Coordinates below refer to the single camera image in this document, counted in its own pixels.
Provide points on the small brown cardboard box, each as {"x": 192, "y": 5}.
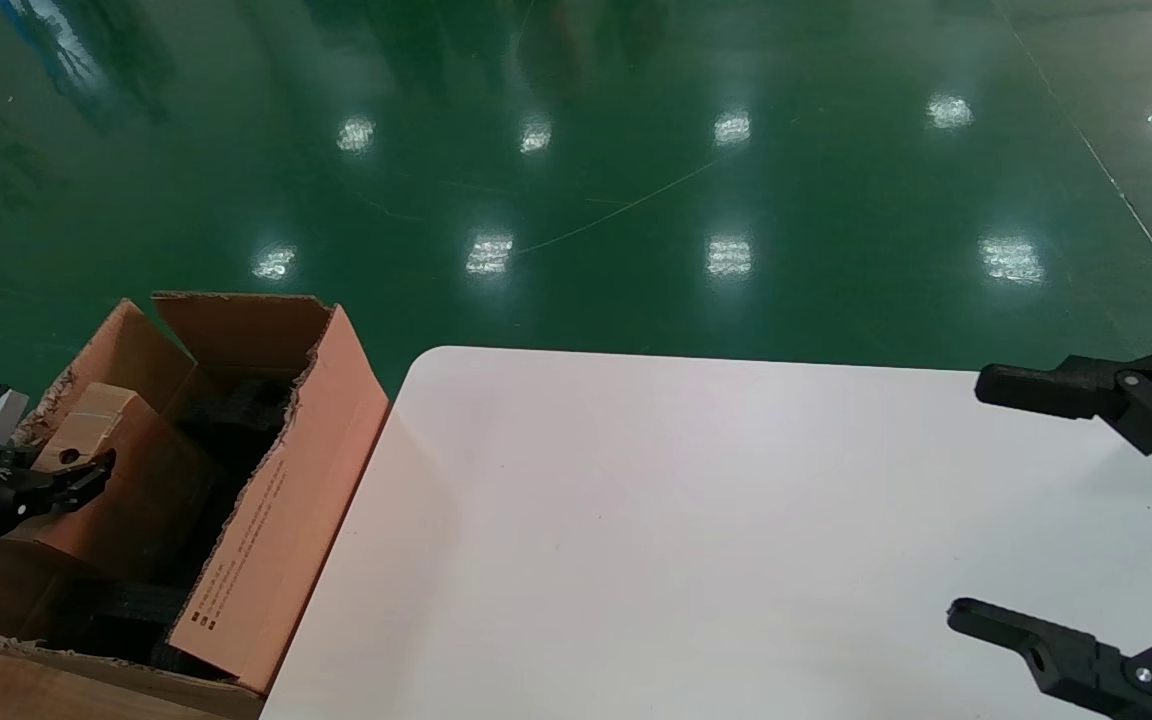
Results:
{"x": 136, "y": 490}

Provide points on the big open cardboard box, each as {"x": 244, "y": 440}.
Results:
{"x": 266, "y": 560}

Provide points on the black foam insert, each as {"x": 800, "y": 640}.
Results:
{"x": 236, "y": 420}

